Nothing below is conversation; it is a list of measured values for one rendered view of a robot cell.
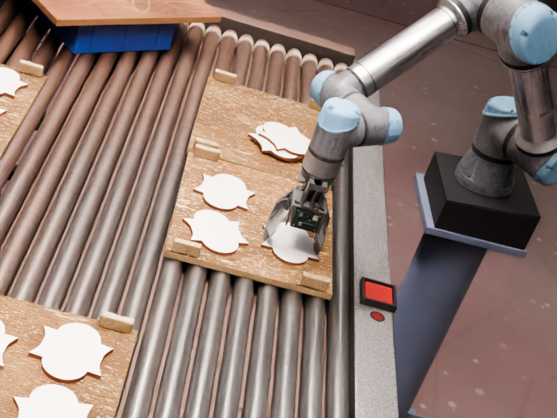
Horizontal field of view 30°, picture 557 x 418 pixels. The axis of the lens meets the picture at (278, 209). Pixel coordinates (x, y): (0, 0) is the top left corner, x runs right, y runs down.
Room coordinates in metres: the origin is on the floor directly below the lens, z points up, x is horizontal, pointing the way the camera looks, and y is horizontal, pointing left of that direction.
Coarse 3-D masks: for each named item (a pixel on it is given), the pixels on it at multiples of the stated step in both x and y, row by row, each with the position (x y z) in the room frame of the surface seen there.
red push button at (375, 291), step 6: (366, 282) 1.83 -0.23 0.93; (366, 288) 1.81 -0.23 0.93; (372, 288) 1.81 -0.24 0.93; (378, 288) 1.82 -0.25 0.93; (384, 288) 1.83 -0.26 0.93; (390, 288) 1.84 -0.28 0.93; (366, 294) 1.78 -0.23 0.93; (372, 294) 1.79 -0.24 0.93; (378, 294) 1.80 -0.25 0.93; (384, 294) 1.80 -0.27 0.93; (390, 294) 1.81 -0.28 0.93; (384, 300) 1.78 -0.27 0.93; (390, 300) 1.79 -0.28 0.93
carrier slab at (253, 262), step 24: (192, 168) 2.02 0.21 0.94; (216, 168) 2.06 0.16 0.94; (240, 168) 2.10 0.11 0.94; (192, 192) 1.93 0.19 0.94; (264, 192) 2.03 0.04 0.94; (192, 216) 1.84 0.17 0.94; (240, 216) 1.90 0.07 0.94; (264, 216) 1.93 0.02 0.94; (168, 240) 1.73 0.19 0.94; (216, 264) 1.70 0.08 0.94; (240, 264) 1.73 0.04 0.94; (264, 264) 1.76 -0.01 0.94; (312, 264) 1.82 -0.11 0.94; (288, 288) 1.72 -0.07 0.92; (312, 288) 1.73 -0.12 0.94
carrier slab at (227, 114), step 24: (216, 96) 2.41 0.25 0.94; (240, 96) 2.45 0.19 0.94; (264, 96) 2.50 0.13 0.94; (216, 120) 2.28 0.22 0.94; (240, 120) 2.32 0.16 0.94; (264, 120) 2.37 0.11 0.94; (288, 120) 2.41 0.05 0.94; (312, 120) 2.46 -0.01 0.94; (192, 144) 2.13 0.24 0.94; (240, 144) 2.21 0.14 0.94; (264, 168) 2.13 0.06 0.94; (288, 168) 2.17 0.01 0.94
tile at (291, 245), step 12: (288, 228) 1.90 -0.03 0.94; (276, 240) 1.84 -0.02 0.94; (288, 240) 1.86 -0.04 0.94; (300, 240) 1.87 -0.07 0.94; (312, 240) 1.89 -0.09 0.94; (276, 252) 1.80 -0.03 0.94; (288, 252) 1.81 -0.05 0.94; (300, 252) 1.83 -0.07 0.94; (312, 252) 1.84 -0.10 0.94; (288, 264) 1.78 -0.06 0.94; (300, 264) 1.79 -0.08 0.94
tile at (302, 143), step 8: (264, 128) 2.28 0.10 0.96; (272, 128) 2.29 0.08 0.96; (280, 128) 2.31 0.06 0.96; (288, 128) 2.32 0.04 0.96; (296, 128) 2.34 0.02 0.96; (264, 136) 2.24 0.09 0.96; (272, 136) 2.25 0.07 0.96; (280, 136) 2.27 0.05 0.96; (288, 136) 2.28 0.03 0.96; (296, 136) 2.29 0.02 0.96; (280, 144) 2.23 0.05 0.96; (288, 144) 2.24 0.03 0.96; (296, 144) 2.25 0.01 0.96; (304, 144) 2.27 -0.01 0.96; (288, 152) 2.21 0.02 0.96; (296, 152) 2.22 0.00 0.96; (304, 152) 2.23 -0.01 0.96
